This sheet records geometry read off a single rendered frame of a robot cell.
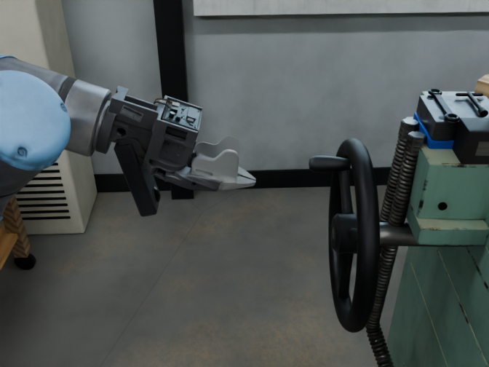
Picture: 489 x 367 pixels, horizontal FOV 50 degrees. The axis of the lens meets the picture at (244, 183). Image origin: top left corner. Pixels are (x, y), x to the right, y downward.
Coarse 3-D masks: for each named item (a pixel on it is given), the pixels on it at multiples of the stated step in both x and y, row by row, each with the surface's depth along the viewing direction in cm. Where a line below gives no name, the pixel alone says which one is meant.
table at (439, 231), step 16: (416, 224) 73; (432, 224) 72; (448, 224) 72; (464, 224) 72; (480, 224) 72; (416, 240) 73; (432, 240) 73; (448, 240) 73; (464, 240) 73; (480, 240) 73
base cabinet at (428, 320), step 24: (408, 264) 109; (432, 264) 95; (408, 288) 108; (432, 288) 94; (408, 312) 108; (432, 312) 94; (456, 312) 83; (408, 336) 108; (432, 336) 93; (456, 336) 83; (408, 360) 108; (432, 360) 93; (456, 360) 83; (480, 360) 74
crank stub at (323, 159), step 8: (312, 160) 74; (320, 160) 74; (328, 160) 74; (336, 160) 74; (344, 160) 74; (312, 168) 74; (320, 168) 74; (328, 168) 74; (336, 168) 74; (344, 168) 74
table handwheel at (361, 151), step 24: (360, 144) 74; (360, 168) 70; (336, 192) 90; (360, 192) 68; (336, 216) 79; (360, 216) 67; (336, 240) 78; (360, 240) 66; (384, 240) 79; (408, 240) 78; (336, 264) 90; (360, 264) 67; (336, 288) 87; (360, 288) 67; (336, 312) 83; (360, 312) 69
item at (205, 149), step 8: (232, 136) 71; (200, 144) 71; (208, 144) 71; (216, 144) 71; (224, 144) 71; (232, 144) 71; (200, 152) 72; (208, 152) 72; (216, 152) 72; (240, 168) 73; (248, 176) 72
